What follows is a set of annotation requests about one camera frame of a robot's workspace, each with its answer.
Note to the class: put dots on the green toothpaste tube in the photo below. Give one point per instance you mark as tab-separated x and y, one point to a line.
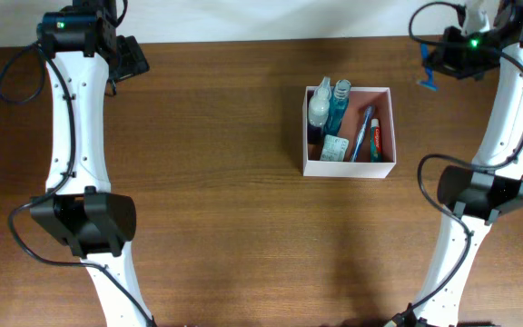
375	141

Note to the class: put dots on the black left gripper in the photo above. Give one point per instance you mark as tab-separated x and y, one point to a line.
133	59

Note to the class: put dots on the blue disposable razor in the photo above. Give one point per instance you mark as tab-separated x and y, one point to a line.
428	82

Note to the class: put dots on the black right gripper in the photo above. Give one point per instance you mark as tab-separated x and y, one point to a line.
440	59

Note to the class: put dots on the blue white toothbrush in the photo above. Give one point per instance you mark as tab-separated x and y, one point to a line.
369	111

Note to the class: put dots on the pink open cardboard box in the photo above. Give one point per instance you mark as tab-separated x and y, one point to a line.
360	98

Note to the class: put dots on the blue mouthwash bottle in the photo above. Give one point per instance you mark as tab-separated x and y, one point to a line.
338	106

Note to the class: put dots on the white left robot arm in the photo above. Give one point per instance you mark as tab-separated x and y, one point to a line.
83	53

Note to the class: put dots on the green soap bar box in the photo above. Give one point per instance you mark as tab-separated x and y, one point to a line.
334	149

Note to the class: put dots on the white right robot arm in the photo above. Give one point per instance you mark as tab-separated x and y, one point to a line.
472	196

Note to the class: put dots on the purple foam soap dispenser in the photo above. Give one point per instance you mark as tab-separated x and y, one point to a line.
318	111

